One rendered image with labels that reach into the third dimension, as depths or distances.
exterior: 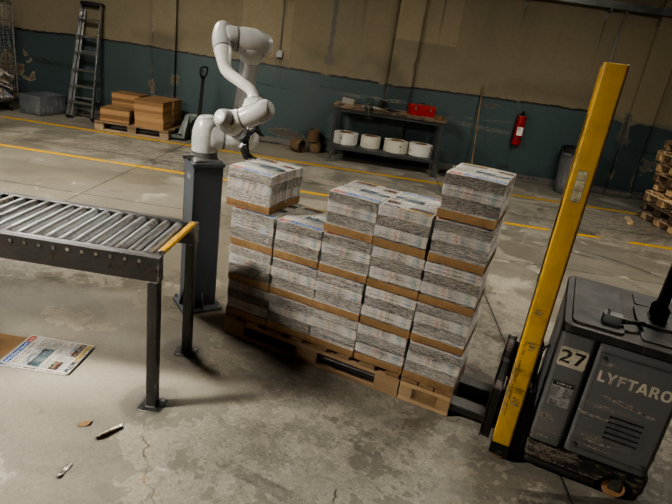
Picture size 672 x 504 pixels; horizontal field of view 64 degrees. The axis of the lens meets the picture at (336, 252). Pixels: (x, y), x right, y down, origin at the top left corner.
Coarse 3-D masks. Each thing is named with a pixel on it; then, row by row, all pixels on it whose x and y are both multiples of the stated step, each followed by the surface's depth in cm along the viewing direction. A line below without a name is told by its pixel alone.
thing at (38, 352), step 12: (36, 336) 305; (24, 348) 293; (36, 348) 295; (48, 348) 297; (60, 348) 298; (72, 348) 299; (84, 348) 301; (12, 360) 282; (24, 360) 284; (36, 360) 285; (48, 360) 287; (60, 360) 288; (72, 360) 289; (60, 372) 279
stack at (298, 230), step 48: (288, 240) 302; (336, 240) 289; (240, 288) 325; (288, 288) 310; (336, 288) 296; (240, 336) 335; (288, 336) 341; (336, 336) 306; (384, 336) 293; (384, 384) 301
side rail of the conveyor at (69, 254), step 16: (0, 240) 239; (16, 240) 239; (32, 240) 238; (48, 240) 238; (64, 240) 241; (0, 256) 242; (16, 256) 241; (32, 256) 241; (48, 256) 240; (64, 256) 240; (80, 256) 239; (96, 256) 238; (112, 256) 238; (128, 256) 237; (144, 256) 236; (160, 256) 239; (96, 272) 241; (112, 272) 240; (128, 272) 240; (144, 272) 239; (160, 272) 240
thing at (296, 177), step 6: (264, 162) 323; (270, 162) 325; (276, 162) 327; (282, 162) 330; (288, 168) 317; (294, 168) 319; (300, 168) 323; (294, 174) 318; (300, 174) 326; (294, 180) 320; (300, 180) 328; (294, 186) 323; (288, 192) 318; (294, 192) 326; (288, 198) 320
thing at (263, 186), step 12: (240, 168) 301; (252, 168) 304; (264, 168) 308; (228, 180) 307; (240, 180) 304; (252, 180) 300; (264, 180) 296; (276, 180) 299; (228, 192) 310; (240, 192) 306; (252, 192) 303; (264, 192) 300; (276, 192) 304; (264, 204) 302; (276, 204) 308
